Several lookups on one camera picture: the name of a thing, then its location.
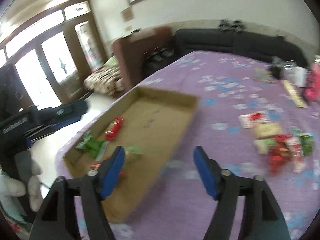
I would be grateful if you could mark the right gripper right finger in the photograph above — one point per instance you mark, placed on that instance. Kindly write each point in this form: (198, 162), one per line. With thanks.
(262, 217)

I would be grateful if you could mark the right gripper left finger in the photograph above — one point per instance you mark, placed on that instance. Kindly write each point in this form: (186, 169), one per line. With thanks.
(56, 218)

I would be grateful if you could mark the red character snack packet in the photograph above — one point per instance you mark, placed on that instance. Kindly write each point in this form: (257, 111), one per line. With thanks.
(279, 153)

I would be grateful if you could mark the green small snack packet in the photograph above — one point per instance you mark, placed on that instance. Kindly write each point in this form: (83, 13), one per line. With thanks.
(307, 143)

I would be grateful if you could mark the red long snack packet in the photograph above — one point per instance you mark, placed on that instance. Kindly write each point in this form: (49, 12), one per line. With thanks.
(114, 128)

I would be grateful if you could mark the gloved left hand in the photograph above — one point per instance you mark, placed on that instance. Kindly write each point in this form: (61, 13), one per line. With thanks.
(21, 187)

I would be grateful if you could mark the green pea snack packet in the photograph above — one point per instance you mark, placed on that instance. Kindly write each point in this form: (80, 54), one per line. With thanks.
(94, 148)

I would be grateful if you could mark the wooden glass door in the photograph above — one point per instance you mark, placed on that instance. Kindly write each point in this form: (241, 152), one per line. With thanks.
(51, 54)

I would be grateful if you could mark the beige square snack packet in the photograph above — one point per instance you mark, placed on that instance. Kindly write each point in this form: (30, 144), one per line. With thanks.
(266, 130)

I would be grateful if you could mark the purple floral tablecloth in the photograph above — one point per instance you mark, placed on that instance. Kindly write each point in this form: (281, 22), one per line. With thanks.
(178, 207)

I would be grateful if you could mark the white red snack packet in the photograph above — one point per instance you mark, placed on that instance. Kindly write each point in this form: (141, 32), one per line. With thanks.
(249, 120)

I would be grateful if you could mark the white green snack packet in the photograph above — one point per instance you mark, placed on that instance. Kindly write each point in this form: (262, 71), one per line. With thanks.
(132, 154)

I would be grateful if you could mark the patterned blanket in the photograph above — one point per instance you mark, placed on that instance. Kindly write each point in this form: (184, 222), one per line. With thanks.
(107, 79)

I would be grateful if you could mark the beige long snack bar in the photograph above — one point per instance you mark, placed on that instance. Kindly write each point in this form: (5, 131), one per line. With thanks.
(294, 94)

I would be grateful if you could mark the shallow cardboard tray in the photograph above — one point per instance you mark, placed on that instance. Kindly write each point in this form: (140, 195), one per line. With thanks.
(155, 122)

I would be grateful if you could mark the brown armchair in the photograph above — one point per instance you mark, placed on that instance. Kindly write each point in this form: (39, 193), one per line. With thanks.
(130, 51)

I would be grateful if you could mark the white cup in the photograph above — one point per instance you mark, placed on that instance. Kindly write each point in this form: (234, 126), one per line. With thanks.
(300, 76)

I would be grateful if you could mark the black binder clip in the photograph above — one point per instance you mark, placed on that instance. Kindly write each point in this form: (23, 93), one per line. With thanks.
(276, 72)

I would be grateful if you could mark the black leather sofa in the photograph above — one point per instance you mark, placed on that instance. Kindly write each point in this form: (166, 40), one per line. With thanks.
(255, 46)

